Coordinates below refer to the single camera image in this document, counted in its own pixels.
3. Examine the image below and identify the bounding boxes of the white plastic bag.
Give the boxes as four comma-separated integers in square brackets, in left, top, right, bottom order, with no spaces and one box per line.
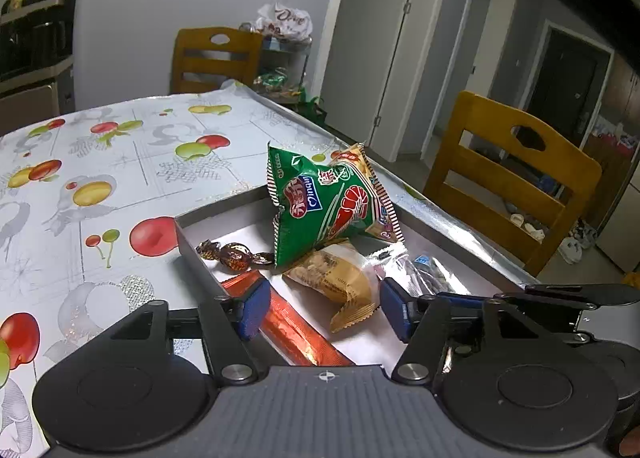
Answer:
[255,0,314,42]

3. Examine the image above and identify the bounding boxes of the grey shallow box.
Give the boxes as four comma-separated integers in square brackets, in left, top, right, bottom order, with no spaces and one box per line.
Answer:
[175,185,541,369]

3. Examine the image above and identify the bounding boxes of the black door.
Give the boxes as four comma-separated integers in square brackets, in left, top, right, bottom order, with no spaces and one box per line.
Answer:
[527,23,613,149]

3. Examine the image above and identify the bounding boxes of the fruit print tablecloth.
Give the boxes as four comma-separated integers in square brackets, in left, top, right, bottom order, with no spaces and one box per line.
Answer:
[0,80,541,458]

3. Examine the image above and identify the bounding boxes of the small twist-wrapped candy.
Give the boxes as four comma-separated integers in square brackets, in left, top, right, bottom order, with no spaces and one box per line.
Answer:
[196,239,275,273]

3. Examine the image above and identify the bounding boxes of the metal storage rack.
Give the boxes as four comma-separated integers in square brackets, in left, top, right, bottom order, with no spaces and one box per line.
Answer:
[239,23,313,106]

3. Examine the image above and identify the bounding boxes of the wooden chair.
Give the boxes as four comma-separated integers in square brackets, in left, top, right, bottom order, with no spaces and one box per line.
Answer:
[424,91,603,278]
[170,27,264,95]

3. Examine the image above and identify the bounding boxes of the yellow pastry packet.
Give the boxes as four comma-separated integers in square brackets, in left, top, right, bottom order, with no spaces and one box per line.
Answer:
[282,241,380,334]

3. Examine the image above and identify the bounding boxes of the green foil packets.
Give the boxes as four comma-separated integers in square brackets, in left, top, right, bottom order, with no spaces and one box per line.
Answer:
[252,68,291,92]

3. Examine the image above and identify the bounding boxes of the green shrimp chips bag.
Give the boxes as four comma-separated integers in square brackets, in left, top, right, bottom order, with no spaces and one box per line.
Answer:
[266,141,405,269]

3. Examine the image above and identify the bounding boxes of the clear nut packet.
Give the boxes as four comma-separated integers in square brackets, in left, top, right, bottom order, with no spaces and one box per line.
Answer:
[365,243,471,296]

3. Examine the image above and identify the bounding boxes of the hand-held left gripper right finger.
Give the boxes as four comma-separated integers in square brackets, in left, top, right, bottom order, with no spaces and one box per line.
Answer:
[379,277,545,383]

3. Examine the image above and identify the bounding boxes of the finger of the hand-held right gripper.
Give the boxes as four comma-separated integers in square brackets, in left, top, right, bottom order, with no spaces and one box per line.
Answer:
[492,282,640,311]
[436,291,596,345]

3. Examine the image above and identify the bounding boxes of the white shoe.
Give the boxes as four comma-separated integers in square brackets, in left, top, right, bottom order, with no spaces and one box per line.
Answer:
[510,213,546,241]
[557,235,583,264]

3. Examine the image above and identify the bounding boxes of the red snack stick packet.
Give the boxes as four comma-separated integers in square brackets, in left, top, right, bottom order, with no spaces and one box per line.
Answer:
[220,271,356,367]

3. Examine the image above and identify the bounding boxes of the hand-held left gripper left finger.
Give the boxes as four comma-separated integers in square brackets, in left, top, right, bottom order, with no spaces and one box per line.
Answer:
[107,278,273,384]

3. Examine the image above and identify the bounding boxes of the white double door cabinet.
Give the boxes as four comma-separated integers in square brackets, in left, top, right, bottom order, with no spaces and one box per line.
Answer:
[320,0,481,159]

